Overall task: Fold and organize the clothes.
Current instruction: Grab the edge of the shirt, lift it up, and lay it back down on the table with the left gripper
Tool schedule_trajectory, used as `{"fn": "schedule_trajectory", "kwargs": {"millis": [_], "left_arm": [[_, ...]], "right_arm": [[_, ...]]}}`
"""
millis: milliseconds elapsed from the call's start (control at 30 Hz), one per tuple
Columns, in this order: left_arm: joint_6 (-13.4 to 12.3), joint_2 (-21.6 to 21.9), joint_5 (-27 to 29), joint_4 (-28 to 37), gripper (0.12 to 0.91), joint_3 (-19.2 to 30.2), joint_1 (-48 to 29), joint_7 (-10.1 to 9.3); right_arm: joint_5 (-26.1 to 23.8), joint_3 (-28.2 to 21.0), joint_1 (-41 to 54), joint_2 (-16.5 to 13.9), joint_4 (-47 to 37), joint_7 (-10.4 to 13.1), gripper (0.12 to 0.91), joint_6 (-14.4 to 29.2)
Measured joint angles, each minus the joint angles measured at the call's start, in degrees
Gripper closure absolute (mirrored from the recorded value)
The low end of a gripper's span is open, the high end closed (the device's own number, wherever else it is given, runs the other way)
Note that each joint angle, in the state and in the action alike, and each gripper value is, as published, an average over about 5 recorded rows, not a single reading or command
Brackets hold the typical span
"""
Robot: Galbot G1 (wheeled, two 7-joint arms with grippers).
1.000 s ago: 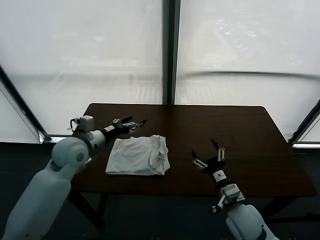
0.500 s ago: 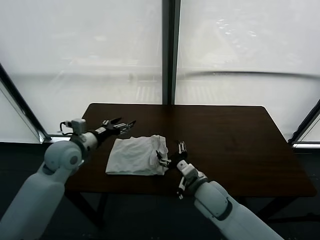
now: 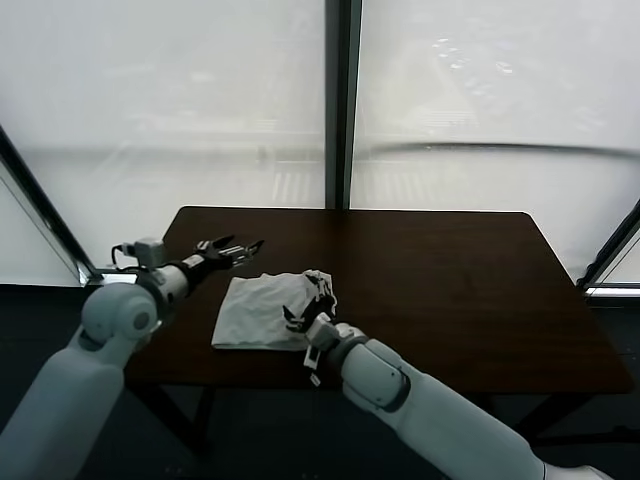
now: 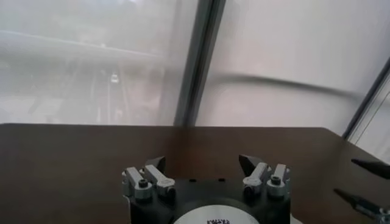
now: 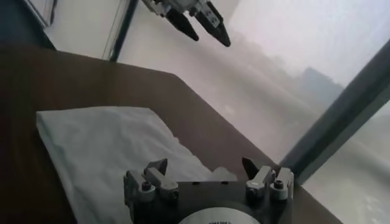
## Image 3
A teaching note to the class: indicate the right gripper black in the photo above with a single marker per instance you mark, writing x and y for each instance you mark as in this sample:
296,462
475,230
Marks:
317,320

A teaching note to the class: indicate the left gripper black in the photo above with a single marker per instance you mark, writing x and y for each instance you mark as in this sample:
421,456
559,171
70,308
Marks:
205,260

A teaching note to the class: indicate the white t-shirt with red print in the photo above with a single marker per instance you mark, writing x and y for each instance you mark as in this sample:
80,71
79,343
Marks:
255,310

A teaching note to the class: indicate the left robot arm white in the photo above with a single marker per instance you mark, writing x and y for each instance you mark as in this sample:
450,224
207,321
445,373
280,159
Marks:
100,360

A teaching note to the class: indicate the grey handrail behind glass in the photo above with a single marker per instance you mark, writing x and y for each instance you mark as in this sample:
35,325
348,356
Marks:
500,146

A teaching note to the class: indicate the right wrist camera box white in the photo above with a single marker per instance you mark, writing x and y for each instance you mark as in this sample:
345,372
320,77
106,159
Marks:
312,362

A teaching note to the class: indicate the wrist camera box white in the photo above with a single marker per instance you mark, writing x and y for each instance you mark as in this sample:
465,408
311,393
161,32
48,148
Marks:
312,362
149,252

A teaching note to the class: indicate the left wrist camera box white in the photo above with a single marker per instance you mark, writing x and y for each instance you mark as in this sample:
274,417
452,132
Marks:
149,252

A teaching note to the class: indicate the dark vertical window post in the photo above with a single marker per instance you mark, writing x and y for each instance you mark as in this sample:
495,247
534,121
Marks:
341,100

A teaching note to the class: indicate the slanted dark window frame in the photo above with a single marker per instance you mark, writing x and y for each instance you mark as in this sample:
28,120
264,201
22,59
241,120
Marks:
607,245

